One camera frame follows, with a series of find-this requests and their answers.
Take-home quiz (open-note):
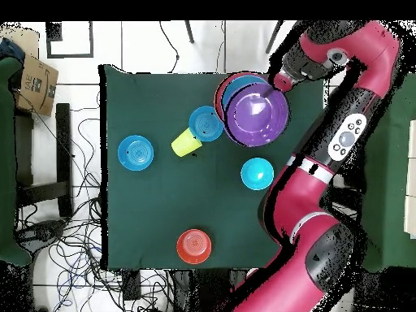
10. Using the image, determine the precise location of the purple bowl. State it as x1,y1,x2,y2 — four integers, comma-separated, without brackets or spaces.
224,81,290,148

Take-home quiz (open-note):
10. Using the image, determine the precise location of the large deep blue bowl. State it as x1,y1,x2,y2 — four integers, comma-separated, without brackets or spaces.
222,75,271,113

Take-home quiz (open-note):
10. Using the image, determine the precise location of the large orange bowl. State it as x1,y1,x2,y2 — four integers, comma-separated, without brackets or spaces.
213,71,267,123

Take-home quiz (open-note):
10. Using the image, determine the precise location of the blue ring-patterned bowl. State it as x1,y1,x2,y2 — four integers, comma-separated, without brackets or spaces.
117,134,154,171
188,105,224,143

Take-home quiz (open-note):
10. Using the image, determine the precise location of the yellow cup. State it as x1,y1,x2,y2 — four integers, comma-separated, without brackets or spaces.
171,127,203,158

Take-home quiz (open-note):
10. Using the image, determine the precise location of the black tripod leg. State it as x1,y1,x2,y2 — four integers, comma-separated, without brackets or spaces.
184,20,195,44
265,20,284,54

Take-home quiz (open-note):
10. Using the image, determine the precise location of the small light blue bowl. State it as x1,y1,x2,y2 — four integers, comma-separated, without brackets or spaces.
240,157,275,191

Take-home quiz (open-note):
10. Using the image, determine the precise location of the green cloth side table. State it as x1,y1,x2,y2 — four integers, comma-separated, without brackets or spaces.
358,72,416,273
0,56,33,267

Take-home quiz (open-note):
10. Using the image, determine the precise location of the white board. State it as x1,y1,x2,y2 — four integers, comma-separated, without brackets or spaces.
404,119,416,240

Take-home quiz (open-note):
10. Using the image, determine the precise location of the dark green table cloth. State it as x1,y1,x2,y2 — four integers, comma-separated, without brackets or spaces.
97,63,334,271

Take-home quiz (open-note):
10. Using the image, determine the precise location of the small red-orange bowl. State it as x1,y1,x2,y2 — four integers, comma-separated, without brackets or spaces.
176,228,213,265

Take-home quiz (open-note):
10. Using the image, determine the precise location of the cardboard box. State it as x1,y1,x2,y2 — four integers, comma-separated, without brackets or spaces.
15,53,60,117

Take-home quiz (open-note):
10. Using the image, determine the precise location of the black power box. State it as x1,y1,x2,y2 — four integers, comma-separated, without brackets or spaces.
121,269,141,301

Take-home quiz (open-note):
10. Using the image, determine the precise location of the dark blue bag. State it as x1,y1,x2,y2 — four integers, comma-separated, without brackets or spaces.
0,37,26,64

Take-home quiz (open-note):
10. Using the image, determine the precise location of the thin black floor cable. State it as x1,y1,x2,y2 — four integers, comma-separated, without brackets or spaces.
158,20,180,73

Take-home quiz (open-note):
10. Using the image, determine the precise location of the black stool frame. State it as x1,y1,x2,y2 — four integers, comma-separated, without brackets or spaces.
15,102,74,219

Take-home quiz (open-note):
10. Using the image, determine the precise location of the black square floor frame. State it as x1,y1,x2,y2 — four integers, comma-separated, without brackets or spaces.
45,20,94,59

